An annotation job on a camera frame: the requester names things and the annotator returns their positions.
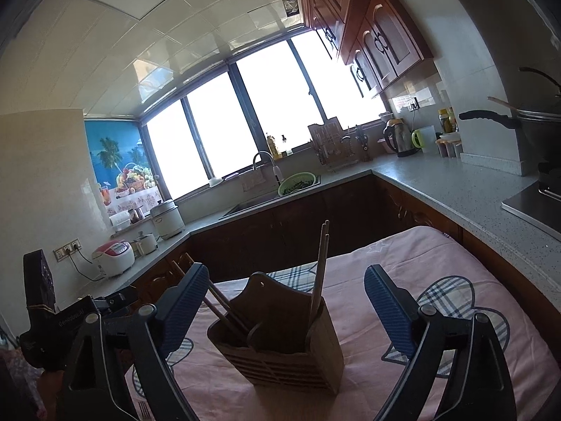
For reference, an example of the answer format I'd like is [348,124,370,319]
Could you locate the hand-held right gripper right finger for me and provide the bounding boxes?
[364,264,518,421]

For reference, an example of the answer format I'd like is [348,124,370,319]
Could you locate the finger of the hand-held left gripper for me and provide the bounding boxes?
[90,286,142,321]

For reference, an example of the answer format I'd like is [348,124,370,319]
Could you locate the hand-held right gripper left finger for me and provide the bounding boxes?
[57,262,211,421]

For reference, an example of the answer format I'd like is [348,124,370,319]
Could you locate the wooden chopstick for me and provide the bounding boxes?
[183,252,252,329]
[312,219,330,316]
[171,260,248,343]
[308,223,326,329]

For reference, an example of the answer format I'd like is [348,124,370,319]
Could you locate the wooden utensil holder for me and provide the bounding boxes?
[207,272,345,397]

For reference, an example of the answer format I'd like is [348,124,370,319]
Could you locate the pink and white rice cooker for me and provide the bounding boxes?
[92,239,135,278]

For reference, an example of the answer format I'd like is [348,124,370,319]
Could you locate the pink floral cloth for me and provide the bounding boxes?
[0,348,47,421]

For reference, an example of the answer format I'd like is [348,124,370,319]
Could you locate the pink heart print tablecloth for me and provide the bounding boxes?
[125,226,561,421]

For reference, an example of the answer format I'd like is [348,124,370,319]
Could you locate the small white cooker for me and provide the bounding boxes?
[133,232,158,257]

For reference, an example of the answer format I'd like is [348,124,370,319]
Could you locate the large white rice cooker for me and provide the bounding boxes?
[151,199,185,240]

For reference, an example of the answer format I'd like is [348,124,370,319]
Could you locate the wooden lower cabinets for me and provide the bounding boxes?
[131,173,561,316]

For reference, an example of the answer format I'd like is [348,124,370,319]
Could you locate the wooden cabinets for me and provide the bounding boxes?
[293,0,434,99]
[131,173,561,316]

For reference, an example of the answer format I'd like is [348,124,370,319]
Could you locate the kitchen sink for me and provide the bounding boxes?
[218,174,323,222]

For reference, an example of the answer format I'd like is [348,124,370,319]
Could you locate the grey kitchen countertop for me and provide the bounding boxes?
[90,153,561,312]

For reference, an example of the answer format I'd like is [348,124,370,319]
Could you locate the green colander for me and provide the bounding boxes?
[278,172,317,196]

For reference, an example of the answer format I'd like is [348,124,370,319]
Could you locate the sink faucet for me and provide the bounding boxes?
[252,151,281,185]

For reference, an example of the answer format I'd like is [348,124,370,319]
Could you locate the knife block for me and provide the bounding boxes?
[354,125,373,163]

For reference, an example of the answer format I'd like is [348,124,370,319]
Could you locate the electric kettle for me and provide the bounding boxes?
[383,118,421,159]

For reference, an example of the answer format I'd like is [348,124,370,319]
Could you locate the green and white jug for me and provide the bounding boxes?
[411,126,434,154]

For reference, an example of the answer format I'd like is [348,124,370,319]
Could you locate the seasoning jar set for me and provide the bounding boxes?
[436,136,463,159]

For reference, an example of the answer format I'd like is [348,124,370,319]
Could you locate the gas stove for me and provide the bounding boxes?
[502,162,561,242]

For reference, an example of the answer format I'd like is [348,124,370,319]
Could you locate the dish rack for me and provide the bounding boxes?
[307,116,358,172]

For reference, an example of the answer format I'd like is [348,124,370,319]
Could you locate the condiment bottles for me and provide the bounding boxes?
[438,109,459,134]

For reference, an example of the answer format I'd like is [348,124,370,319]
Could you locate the kitchen window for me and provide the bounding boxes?
[140,26,388,200]

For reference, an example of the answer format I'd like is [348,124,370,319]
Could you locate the black wok with lid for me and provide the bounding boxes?
[459,67,561,165]

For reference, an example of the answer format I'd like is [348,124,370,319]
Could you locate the wooden upper cabinets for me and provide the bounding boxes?
[293,0,434,99]

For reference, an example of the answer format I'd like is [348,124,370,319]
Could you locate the black power cable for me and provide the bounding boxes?
[70,250,106,281]

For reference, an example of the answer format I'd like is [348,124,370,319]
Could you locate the wall power socket strip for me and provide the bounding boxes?
[53,238,82,260]

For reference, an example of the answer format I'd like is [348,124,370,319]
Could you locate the tropical fruit wall poster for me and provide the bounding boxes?
[84,118,161,218]

